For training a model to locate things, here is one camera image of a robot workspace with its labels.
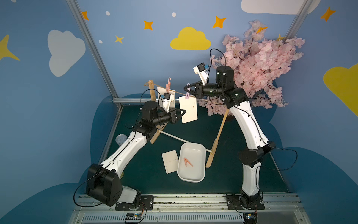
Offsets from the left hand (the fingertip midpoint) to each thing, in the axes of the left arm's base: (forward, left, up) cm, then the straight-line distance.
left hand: (186, 109), depth 71 cm
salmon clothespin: (-14, -2, -35) cm, 37 cm away
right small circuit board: (-43, -36, -38) cm, 68 cm away
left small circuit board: (-43, +26, -38) cm, 63 cm away
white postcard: (-13, +9, -36) cm, 39 cm away
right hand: (+6, 0, +10) cm, 11 cm away
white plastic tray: (-11, -9, -35) cm, 38 cm away
